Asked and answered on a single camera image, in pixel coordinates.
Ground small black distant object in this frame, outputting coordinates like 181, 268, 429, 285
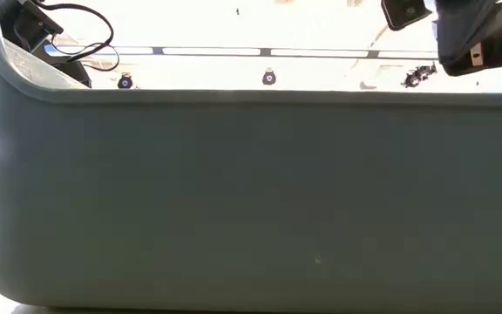
401, 63, 438, 90

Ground dark grey plastic bin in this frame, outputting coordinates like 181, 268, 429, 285
0, 0, 502, 311

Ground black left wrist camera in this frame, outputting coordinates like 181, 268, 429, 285
32, 41, 93, 88

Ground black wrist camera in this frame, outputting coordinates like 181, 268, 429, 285
32, 41, 93, 88
380, 0, 433, 31

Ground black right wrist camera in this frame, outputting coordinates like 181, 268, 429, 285
380, 0, 433, 31

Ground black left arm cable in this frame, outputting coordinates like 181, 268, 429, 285
28, 0, 120, 72

